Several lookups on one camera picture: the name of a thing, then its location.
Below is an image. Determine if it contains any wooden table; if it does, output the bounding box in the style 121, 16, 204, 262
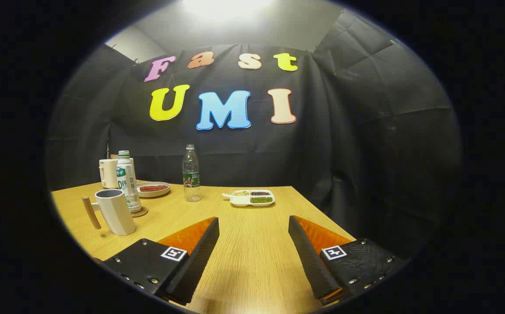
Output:
51, 181, 357, 314

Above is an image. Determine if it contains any black backdrop cloth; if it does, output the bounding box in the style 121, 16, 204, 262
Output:
45, 9, 462, 262

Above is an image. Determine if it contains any round plate with red food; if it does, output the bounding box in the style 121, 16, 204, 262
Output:
136, 181, 171, 198

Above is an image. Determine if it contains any cream white container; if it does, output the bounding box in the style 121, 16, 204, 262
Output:
99, 154, 136, 189

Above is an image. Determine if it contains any ceiling light panel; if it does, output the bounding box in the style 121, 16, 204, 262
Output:
182, 0, 275, 19

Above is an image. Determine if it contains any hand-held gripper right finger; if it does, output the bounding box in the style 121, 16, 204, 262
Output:
288, 215, 410, 306

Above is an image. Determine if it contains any clear plastic water bottle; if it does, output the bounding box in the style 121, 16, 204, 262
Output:
182, 144, 201, 202

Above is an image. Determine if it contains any white juice bottle green label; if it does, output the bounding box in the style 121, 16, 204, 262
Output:
116, 150, 142, 213

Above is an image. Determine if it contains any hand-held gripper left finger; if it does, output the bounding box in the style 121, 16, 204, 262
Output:
99, 216, 220, 306

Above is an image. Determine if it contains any white cup with wooden handle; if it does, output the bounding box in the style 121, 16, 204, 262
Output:
81, 189, 137, 236

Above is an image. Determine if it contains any white divided dish of beans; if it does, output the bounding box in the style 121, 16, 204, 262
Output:
222, 189, 276, 208

